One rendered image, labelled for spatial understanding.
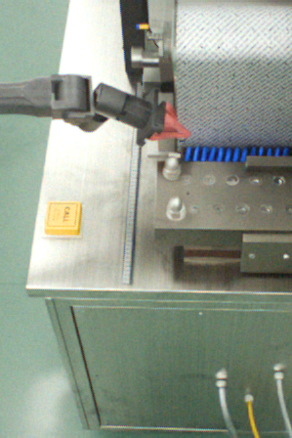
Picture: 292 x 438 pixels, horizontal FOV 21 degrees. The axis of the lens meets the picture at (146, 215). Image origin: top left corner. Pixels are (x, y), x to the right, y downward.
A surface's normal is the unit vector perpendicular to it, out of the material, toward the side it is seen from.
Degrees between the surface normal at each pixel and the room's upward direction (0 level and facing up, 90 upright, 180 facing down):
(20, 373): 0
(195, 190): 0
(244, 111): 90
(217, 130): 90
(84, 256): 0
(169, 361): 90
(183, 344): 90
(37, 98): 22
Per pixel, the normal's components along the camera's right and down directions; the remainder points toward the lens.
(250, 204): -0.04, -0.57
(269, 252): -0.05, 0.82
